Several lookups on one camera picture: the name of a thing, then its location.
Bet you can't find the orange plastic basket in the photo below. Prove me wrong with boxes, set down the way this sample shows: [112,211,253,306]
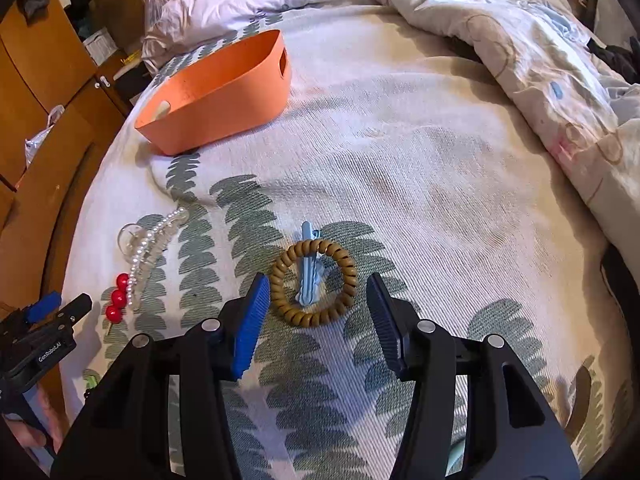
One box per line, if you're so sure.
[134,29,291,155]

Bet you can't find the red berry hair stick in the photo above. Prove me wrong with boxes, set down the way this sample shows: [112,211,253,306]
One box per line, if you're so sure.
[104,273,129,334]

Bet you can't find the pearl clear hair claw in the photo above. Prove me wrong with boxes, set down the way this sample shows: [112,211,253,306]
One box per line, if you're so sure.
[117,207,190,312]

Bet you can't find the plastic bag in drawer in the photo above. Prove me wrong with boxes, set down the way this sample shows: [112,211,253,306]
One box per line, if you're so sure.
[25,105,65,167]

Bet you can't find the brown spiral hair tie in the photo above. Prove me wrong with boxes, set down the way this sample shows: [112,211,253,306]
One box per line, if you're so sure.
[268,237,359,328]

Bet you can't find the person's left hand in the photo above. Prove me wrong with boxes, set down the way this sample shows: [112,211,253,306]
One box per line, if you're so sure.
[3,383,66,461]

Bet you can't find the blue hair clip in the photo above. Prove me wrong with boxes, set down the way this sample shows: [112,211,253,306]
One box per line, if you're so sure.
[295,221,324,307]

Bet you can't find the white leaf pattern bedspread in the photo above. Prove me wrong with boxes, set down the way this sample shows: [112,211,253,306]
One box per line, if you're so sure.
[61,6,634,471]

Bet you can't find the wooden wardrobe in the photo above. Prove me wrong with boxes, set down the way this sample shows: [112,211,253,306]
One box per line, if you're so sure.
[1,0,131,312]

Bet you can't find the cartoon print duvet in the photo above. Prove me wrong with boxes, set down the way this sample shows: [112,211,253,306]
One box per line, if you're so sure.
[375,0,639,275]

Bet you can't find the dark white nightstand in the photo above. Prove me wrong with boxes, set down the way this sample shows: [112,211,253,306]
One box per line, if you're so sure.
[113,56,153,106]

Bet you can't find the dark clothing pile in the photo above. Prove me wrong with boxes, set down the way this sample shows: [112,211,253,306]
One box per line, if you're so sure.
[588,37,640,84]

